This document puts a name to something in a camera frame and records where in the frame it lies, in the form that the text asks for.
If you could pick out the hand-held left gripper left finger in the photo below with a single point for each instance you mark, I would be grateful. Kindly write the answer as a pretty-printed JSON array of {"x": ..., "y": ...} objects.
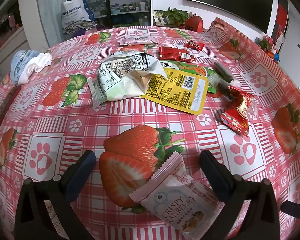
[{"x": 80, "y": 175}]

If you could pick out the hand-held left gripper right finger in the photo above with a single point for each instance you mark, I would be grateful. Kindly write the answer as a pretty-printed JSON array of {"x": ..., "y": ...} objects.
[{"x": 218, "y": 180}]

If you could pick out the pink translucent snack packet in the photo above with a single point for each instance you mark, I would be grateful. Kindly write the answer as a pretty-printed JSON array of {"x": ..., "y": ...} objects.
[{"x": 140, "y": 40}]

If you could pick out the strawberry print tablecloth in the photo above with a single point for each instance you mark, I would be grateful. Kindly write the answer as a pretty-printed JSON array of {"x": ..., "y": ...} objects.
[{"x": 65, "y": 120}]

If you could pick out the black object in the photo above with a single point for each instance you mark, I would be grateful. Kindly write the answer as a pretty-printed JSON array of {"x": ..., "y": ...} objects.
[{"x": 293, "y": 209}]

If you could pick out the red twisted candy wrapper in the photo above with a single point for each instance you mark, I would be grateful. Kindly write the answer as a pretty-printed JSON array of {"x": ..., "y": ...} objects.
[{"x": 241, "y": 102}]

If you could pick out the yellow snack packet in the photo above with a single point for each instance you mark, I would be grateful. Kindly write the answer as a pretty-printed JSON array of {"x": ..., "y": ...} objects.
[{"x": 175, "y": 92}]

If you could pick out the green snack packet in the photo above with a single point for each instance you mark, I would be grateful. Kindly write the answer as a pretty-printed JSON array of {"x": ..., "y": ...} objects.
[{"x": 212, "y": 77}]

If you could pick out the dark stick snack packet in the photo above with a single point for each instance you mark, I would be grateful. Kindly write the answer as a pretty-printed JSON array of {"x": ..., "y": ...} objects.
[{"x": 223, "y": 75}]

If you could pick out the silver white snack bag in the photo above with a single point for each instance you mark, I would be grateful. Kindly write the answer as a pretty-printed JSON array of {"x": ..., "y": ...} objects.
[{"x": 122, "y": 72}]

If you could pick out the white cloth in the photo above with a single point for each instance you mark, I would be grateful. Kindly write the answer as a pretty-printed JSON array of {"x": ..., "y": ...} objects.
[{"x": 36, "y": 63}]

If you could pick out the light blue cloth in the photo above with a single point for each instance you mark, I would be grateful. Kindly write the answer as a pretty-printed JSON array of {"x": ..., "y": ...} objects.
[{"x": 20, "y": 65}]

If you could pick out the small red snack packet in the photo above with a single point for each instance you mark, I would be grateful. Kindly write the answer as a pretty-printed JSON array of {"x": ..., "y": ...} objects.
[{"x": 187, "y": 57}]

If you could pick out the small blue toy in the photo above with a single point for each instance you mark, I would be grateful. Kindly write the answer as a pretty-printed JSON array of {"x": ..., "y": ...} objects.
[{"x": 276, "y": 57}]

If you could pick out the large red snack packet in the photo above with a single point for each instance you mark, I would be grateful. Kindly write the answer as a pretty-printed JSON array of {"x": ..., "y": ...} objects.
[{"x": 168, "y": 52}]

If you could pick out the red square candy packet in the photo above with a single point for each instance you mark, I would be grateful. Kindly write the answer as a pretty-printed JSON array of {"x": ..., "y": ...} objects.
[{"x": 194, "y": 45}]

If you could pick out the small flowering pot plant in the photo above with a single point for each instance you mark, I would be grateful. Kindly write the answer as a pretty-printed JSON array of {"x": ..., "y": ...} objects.
[{"x": 265, "y": 43}]

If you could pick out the white cabinet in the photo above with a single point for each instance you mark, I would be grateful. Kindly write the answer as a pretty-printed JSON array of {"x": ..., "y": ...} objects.
[{"x": 12, "y": 45}]

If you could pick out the pile of grey clothes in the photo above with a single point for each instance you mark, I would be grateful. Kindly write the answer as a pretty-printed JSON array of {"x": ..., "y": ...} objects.
[{"x": 80, "y": 26}]

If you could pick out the white printed bag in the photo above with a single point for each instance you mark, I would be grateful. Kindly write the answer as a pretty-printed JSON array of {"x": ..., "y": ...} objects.
[{"x": 76, "y": 10}]

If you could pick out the green potted plant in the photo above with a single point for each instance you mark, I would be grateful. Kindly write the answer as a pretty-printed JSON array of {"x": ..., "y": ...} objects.
[{"x": 176, "y": 15}]

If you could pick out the glass door cabinet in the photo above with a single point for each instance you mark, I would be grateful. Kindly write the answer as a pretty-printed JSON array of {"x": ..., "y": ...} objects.
[{"x": 120, "y": 2}]

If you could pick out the black television screen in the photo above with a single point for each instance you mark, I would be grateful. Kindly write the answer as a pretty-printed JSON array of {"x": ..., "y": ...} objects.
[{"x": 227, "y": 2}]

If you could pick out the red wall decoration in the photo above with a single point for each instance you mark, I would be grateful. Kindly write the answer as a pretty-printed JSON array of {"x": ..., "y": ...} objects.
[{"x": 282, "y": 15}]

